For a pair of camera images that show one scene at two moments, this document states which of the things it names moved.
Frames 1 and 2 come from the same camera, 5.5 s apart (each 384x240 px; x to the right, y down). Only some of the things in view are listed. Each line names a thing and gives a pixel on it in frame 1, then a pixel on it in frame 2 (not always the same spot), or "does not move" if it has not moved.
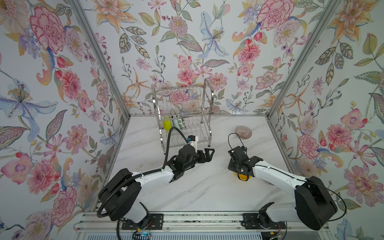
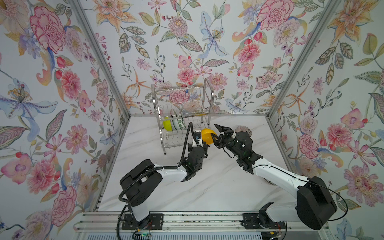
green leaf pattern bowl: x=181 y=123 does not move
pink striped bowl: x=244 y=132 does not move
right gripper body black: x=233 y=167 → x=230 y=147
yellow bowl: x=243 y=177 → x=206 y=136
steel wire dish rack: x=183 y=112 does not move
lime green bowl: x=167 y=124 does not move
